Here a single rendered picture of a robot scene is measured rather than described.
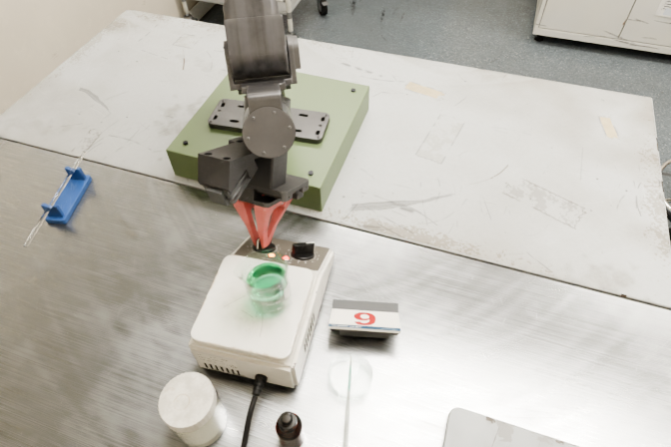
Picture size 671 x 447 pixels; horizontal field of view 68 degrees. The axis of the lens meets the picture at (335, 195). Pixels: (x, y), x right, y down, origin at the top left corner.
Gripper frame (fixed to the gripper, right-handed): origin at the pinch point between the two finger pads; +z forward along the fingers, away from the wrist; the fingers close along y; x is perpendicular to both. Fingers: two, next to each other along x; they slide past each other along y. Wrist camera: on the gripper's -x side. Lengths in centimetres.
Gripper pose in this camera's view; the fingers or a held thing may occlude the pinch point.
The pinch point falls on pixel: (262, 239)
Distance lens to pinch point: 68.8
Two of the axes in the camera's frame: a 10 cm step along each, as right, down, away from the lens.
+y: 9.0, 2.2, -3.7
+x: 4.3, -2.8, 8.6
